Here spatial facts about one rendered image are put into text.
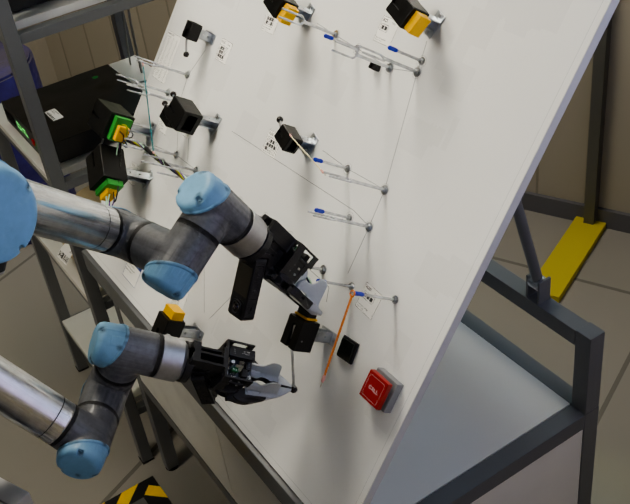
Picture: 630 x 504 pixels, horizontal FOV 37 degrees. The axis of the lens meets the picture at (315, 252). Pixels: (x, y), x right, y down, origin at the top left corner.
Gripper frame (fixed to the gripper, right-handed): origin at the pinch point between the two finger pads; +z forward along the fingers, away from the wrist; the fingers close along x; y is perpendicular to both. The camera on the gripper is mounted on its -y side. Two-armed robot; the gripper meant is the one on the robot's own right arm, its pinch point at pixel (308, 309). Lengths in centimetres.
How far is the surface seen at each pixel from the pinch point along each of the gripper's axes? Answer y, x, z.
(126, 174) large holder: 3, 72, -2
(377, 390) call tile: -4.3, -18.8, 5.9
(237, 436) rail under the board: -26.7, 14.2, 19.9
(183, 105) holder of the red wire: 20, 55, -13
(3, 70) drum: 16, 253, 32
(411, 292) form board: 12.2, -15.1, 2.0
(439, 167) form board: 31.4, -11.1, -6.9
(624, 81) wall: 144, 82, 134
